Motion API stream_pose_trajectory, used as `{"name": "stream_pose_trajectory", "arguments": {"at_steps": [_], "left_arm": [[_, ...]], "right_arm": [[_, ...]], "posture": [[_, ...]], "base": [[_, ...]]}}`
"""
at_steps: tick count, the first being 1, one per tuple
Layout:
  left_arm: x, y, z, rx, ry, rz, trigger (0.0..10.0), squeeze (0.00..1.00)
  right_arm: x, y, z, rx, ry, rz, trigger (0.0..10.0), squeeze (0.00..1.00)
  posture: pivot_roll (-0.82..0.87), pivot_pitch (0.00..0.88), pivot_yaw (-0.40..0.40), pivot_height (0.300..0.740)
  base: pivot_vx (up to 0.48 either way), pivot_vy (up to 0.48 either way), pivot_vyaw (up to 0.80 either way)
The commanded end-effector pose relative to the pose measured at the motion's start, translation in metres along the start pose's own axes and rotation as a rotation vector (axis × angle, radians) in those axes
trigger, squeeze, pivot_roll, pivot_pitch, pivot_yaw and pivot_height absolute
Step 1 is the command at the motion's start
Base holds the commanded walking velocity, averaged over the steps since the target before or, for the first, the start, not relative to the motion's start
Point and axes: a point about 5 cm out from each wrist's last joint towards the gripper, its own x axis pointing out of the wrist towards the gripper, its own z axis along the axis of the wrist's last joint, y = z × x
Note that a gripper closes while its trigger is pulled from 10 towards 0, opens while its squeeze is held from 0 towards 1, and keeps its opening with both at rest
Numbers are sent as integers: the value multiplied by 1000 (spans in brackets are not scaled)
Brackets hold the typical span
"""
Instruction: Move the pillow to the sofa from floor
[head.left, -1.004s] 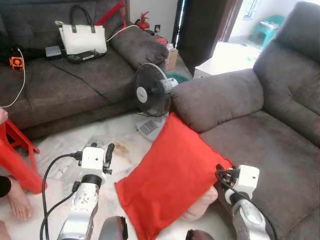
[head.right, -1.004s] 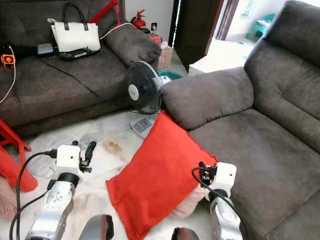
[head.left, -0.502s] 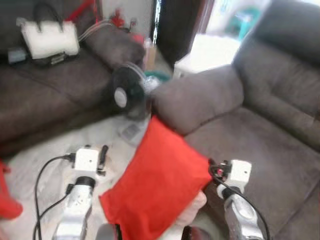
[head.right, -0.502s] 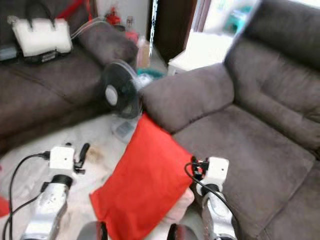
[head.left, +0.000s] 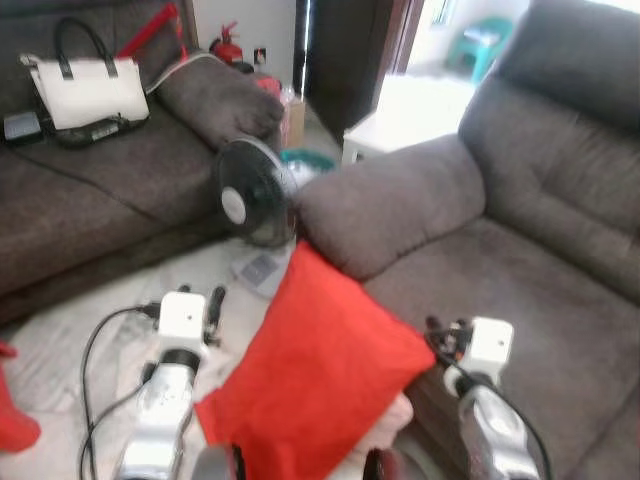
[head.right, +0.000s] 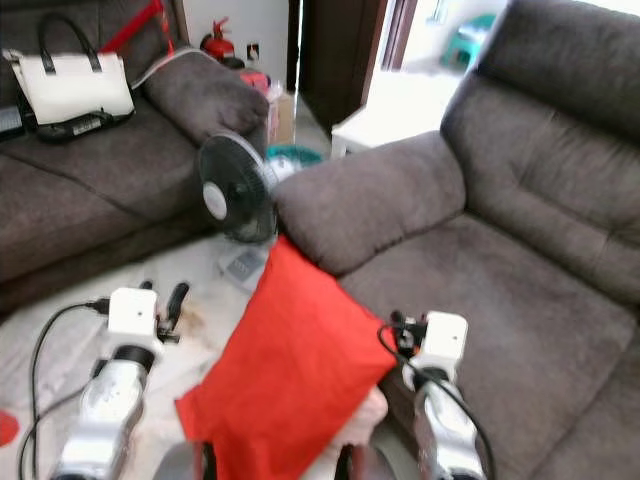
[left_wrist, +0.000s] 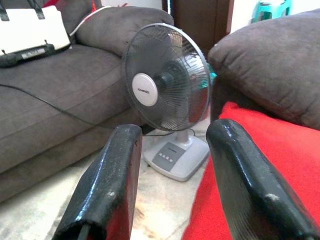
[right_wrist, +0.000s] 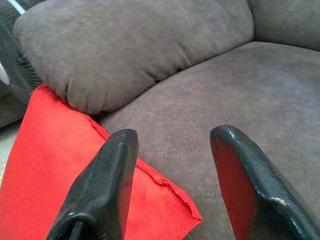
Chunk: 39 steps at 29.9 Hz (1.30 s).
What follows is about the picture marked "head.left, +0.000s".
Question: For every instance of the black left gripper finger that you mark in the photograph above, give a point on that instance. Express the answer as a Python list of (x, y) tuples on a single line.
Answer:
[(215, 305)]

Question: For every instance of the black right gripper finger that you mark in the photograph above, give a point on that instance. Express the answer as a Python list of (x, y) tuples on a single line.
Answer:
[(434, 330)]

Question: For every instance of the red pillow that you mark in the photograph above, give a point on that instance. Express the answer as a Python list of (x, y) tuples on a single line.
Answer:
[(320, 370)]

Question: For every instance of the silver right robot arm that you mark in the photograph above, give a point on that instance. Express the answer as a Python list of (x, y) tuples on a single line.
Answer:
[(495, 430)]

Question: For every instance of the pink pillow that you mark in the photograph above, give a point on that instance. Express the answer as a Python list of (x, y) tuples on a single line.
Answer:
[(392, 435)]

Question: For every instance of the black white floor fan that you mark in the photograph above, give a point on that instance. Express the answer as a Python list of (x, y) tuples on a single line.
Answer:
[(252, 192)]

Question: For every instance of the grey-brown two-seat sofa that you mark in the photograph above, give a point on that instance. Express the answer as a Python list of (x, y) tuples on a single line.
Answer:
[(500, 210)]

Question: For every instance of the grey-brown long sofa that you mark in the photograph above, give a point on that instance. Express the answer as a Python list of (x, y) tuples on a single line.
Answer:
[(90, 185)]

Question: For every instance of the grey robot left leg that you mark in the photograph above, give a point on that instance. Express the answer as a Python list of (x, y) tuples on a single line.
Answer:
[(215, 465)]

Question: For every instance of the grey robot leg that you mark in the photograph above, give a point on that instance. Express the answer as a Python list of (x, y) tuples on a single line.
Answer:
[(385, 468), (215, 465)]

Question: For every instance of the grey robot right leg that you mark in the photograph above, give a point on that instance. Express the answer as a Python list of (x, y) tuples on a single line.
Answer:
[(385, 468)]

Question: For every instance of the teal plastic basket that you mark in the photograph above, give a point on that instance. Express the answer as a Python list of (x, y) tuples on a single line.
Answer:
[(310, 160)]

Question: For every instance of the brown cardboard box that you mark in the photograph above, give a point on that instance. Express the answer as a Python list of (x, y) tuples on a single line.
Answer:
[(293, 122)]

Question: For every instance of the red plastic item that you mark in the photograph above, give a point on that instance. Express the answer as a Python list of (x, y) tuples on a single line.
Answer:
[(15, 420)]

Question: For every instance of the white low table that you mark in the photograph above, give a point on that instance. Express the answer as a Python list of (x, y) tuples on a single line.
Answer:
[(410, 108)]

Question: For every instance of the red plastic packet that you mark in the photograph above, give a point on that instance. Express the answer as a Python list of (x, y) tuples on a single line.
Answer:
[(268, 85)]

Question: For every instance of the red fire extinguisher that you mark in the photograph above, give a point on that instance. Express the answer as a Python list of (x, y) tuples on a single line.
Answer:
[(228, 47)]

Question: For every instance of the red umbrella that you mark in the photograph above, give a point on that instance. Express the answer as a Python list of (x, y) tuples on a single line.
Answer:
[(150, 35)]

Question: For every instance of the dark brown door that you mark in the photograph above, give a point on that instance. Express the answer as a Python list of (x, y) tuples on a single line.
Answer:
[(345, 55)]

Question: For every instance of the teal plastic stool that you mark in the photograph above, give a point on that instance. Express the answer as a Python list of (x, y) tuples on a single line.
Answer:
[(485, 45)]

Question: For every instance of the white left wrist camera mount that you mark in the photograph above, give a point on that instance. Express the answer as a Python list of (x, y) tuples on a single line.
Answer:
[(182, 315)]

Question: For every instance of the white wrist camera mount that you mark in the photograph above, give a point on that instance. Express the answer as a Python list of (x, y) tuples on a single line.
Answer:
[(490, 345), (182, 315)]

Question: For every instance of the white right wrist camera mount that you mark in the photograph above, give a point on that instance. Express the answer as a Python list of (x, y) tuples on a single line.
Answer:
[(490, 345)]

